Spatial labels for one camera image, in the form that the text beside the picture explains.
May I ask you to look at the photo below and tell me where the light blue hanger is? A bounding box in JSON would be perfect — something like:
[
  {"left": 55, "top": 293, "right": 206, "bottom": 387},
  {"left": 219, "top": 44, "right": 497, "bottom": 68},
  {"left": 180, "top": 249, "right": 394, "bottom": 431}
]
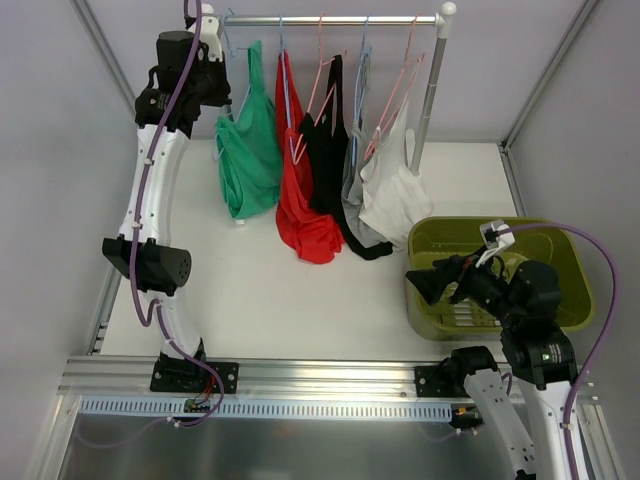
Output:
[{"left": 213, "top": 10, "right": 253, "bottom": 166}]

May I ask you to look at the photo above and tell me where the green tank top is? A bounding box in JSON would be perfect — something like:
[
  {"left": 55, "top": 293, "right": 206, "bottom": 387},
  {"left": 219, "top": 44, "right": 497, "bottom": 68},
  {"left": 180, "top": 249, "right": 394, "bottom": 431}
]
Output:
[{"left": 215, "top": 40, "right": 283, "bottom": 221}]

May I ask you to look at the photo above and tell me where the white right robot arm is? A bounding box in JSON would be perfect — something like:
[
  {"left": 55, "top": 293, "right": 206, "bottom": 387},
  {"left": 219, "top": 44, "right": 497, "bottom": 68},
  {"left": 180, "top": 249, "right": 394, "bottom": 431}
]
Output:
[{"left": 405, "top": 255, "right": 588, "bottom": 479}]

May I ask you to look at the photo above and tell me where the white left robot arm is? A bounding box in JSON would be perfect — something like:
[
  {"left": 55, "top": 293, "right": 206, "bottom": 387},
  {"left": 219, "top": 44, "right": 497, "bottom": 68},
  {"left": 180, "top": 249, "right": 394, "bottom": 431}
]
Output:
[{"left": 102, "top": 30, "right": 231, "bottom": 391}]

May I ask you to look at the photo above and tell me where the white tank top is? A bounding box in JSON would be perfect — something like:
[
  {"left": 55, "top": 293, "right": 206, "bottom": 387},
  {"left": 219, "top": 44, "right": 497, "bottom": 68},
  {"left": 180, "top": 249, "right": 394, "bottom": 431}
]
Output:
[{"left": 359, "top": 99, "right": 433, "bottom": 250}]

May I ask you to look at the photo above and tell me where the blue hanger under red top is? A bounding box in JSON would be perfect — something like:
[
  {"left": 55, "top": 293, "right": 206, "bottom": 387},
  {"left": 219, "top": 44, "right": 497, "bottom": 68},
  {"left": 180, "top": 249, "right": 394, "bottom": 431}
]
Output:
[{"left": 277, "top": 14, "right": 301, "bottom": 164}]

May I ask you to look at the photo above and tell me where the pink hanger under black top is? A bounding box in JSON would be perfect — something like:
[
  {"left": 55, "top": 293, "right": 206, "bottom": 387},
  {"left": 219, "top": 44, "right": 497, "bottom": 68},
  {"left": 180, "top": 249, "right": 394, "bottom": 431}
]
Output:
[{"left": 292, "top": 13, "right": 349, "bottom": 164}]

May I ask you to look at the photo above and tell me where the black tank top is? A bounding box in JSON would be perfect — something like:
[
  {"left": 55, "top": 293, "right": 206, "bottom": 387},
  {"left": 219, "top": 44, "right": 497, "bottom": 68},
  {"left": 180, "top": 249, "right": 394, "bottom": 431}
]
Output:
[{"left": 299, "top": 55, "right": 392, "bottom": 261}]

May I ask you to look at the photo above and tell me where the grey tank top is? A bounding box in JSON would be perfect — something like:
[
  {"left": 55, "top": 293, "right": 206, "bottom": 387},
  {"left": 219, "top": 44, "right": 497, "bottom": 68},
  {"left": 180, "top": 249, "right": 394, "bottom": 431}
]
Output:
[{"left": 341, "top": 122, "right": 393, "bottom": 248}]

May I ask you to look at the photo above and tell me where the red tank top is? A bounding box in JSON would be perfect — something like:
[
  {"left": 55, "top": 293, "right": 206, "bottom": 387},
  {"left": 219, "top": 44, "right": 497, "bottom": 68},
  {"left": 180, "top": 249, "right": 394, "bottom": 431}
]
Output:
[{"left": 275, "top": 53, "right": 344, "bottom": 265}]

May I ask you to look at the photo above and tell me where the blue hanger under grey top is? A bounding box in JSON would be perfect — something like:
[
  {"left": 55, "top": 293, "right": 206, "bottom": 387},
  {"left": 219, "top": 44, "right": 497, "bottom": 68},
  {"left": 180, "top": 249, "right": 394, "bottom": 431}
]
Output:
[{"left": 350, "top": 16, "right": 371, "bottom": 171}]

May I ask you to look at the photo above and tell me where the pink hanger under white top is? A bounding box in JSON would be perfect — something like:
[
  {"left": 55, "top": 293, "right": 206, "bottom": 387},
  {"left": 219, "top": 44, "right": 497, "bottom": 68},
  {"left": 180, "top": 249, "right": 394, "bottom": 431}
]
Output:
[{"left": 364, "top": 15, "right": 425, "bottom": 160}]

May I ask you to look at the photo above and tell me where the olive green plastic basket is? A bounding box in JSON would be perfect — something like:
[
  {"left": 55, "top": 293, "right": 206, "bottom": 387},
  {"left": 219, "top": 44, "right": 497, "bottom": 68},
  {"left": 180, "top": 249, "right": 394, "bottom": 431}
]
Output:
[{"left": 405, "top": 216, "right": 594, "bottom": 342}]

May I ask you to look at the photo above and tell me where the silver clothes rack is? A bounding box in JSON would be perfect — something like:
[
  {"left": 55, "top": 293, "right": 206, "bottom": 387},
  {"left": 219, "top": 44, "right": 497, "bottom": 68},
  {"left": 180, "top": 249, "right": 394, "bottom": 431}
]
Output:
[{"left": 203, "top": 1, "right": 457, "bottom": 175}]

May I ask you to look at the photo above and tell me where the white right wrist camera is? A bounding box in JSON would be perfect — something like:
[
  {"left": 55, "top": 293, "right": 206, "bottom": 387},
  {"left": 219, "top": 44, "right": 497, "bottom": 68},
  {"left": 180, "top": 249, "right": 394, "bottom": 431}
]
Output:
[{"left": 475, "top": 220, "right": 515, "bottom": 268}]

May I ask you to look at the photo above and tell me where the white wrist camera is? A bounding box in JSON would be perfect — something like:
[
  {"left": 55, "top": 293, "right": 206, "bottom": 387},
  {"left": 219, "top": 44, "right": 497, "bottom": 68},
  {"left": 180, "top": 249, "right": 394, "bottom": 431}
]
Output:
[
  {"left": 200, "top": 10, "right": 224, "bottom": 62},
  {"left": 475, "top": 220, "right": 515, "bottom": 268}
]

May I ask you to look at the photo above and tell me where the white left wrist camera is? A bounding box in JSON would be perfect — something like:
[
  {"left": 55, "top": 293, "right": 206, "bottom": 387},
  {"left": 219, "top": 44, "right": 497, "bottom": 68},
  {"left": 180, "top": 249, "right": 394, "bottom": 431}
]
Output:
[{"left": 200, "top": 10, "right": 224, "bottom": 62}]

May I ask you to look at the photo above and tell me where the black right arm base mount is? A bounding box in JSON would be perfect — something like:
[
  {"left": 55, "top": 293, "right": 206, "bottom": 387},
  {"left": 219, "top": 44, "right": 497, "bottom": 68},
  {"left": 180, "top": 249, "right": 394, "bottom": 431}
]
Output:
[{"left": 413, "top": 365, "right": 469, "bottom": 399}]

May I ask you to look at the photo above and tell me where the aluminium corner frame post right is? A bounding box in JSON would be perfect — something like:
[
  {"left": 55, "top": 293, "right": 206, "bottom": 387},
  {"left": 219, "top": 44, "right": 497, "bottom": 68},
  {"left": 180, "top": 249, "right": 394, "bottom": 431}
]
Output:
[{"left": 499, "top": 0, "right": 604, "bottom": 154}]

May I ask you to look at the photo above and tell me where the aluminium corner frame post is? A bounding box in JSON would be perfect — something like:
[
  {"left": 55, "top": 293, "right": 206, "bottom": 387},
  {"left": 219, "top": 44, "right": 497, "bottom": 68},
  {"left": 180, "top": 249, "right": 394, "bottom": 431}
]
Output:
[
  {"left": 70, "top": 0, "right": 135, "bottom": 115},
  {"left": 499, "top": 0, "right": 604, "bottom": 154}
]

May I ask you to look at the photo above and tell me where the aluminium corner frame post left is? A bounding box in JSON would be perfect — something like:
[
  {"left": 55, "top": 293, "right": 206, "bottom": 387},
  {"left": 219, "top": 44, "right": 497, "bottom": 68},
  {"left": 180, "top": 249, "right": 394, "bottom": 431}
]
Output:
[{"left": 70, "top": 0, "right": 135, "bottom": 115}]

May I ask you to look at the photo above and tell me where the white slotted cable duct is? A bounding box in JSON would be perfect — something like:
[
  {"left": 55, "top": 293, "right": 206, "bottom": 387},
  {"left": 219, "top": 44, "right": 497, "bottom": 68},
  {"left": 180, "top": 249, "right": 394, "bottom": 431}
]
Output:
[{"left": 79, "top": 396, "right": 453, "bottom": 423}]

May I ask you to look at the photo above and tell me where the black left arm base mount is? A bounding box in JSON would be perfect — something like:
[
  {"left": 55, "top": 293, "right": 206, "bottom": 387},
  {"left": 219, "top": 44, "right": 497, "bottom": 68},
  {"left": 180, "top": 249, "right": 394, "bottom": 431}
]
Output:
[{"left": 150, "top": 355, "right": 240, "bottom": 395}]

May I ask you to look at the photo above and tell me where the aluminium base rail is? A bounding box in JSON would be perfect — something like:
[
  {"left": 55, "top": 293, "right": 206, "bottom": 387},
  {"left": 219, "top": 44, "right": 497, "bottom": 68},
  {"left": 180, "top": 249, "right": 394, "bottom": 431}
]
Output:
[{"left": 57, "top": 352, "right": 601, "bottom": 399}]

